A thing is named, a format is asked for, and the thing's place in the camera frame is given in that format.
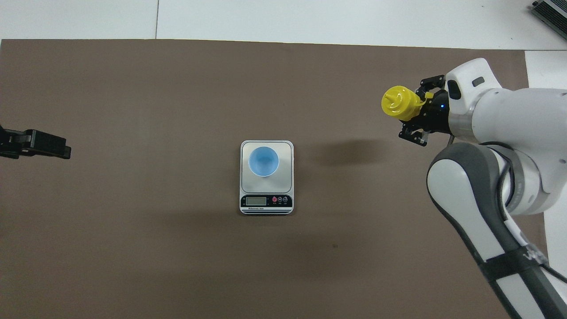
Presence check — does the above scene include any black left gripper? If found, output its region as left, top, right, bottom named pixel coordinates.
left=0, top=125, right=72, bottom=160

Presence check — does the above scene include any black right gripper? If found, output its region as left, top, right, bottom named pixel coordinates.
left=398, top=74, right=453, bottom=147

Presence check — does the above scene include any yellow squeeze bottle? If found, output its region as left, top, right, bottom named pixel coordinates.
left=381, top=86, right=435, bottom=121

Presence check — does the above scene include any light blue plastic cup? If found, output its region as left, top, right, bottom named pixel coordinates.
left=248, top=146, right=280, bottom=177

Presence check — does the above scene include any silver digital kitchen scale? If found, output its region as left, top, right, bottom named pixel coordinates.
left=240, top=140, right=295, bottom=216

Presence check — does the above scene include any grey ribbed metal device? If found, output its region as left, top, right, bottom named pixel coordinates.
left=532, top=0, right=567, bottom=41

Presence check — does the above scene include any brown paper table mat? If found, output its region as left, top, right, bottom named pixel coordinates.
left=0, top=39, right=557, bottom=319

